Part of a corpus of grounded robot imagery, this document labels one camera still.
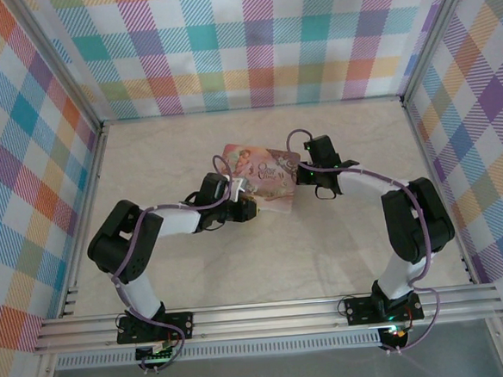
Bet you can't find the pink storybook tin box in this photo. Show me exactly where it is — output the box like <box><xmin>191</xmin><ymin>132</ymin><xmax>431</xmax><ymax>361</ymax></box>
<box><xmin>220</xmin><ymin>139</ymin><xmax>308</xmax><ymax>219</ymax></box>

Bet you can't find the grey metal sheet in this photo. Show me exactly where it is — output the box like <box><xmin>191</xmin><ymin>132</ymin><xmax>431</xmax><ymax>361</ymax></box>
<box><xmin>41</xmin><ymin>320</ymin><xmax>503</xmax><ymax>377</ymax></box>

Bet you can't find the left controller circuit board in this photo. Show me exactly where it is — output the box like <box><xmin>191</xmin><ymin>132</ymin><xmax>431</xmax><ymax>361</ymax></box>
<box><xmin>134</xmin><ymin>340</ymin><xmax>179</xmax><ymax>364</ymax></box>

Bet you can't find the controller circuit board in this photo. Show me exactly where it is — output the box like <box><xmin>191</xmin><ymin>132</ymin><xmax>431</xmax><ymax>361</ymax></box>
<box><xmin>134</xmin><ymin>340</ymin><xmax>179</xmax><ymax>364</ymax></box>
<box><xmin>384</xmin><ymin>323</ymin><xmax>413</xmax><ymax>343</ymax></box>

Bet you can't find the right controller circuit board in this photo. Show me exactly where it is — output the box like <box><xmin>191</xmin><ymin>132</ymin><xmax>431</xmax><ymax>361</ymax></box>
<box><xmin>384</xmin><ymin>323</ymin><xmax>413</xmax><ymax>343</ymax></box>

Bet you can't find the aluminium frame back rail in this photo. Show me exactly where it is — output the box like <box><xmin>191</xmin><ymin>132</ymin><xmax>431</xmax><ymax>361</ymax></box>
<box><xmin>99</xmin><ymin>93</ymin><xmax>405</xmax><ymax>127</ymax></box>

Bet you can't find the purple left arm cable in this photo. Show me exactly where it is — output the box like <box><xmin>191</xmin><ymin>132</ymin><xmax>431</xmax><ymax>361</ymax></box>
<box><xmin>102</xmin><ymin>153</ymin><xmax>252</xmax><ymax>337</ymax></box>

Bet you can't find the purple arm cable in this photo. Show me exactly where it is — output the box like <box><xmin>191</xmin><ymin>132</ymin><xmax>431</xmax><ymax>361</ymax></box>
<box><xmin>102</xmin><ymin>153</ymin><xmax>252</xmax><ymax>337</ymax></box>
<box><xmin>284</xmin><ymin>120</ymin><xmax>441</xmax><ymax>301</ymax></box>

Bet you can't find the aluminium frame side rail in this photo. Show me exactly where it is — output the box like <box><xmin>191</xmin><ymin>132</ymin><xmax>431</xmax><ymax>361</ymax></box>
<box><xmin>400</xmin><ymin>91</ymin><xmax>479</xmax><ymax>290</ymax></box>
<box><xmin>46</xmin><ymin>120</ymin><xmax>122</xmax><ymax>320</ymax></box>

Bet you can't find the aluminium mounting rail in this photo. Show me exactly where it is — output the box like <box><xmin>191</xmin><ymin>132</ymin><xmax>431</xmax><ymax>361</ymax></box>
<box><xmin>30</xmin><ymin>281</ymin><xmax>503</xmax><ymax>355</ymax></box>

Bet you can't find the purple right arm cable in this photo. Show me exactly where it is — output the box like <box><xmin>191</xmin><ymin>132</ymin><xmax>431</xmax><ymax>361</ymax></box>
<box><xmin>284</xmin><ymin>120</ymin><xmax>441</xmax><ymax>301</ymax></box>

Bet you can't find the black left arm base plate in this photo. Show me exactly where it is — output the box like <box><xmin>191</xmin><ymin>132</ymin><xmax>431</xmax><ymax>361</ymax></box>
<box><xmin>115</xmin><ymin>309</ymin><xmax>196</xmax><ymax>346</ymax></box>

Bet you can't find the slotted grey cable duct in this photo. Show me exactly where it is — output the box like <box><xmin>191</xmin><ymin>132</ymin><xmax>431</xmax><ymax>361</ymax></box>
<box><xmin>55</xmin><ymin>332</ymin><xmax>383</xmax><ymax>370</ymax></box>

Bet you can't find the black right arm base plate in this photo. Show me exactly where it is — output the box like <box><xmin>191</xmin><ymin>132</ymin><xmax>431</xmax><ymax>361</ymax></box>
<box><xmin>343</xmin><ymin>290</ymin><xmax>425</xmax><ymax>326</ymax></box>

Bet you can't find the aluminium frame post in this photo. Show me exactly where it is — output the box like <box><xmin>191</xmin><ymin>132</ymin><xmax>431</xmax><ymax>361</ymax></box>
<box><xmin>392</xmin><ymin>0</ymin><xmax>484</xmax><ymax>102</ymax></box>
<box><xmin>9</xmin><ymin>0</ymin><xmax>106</xmax><ymax>133</ymax></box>

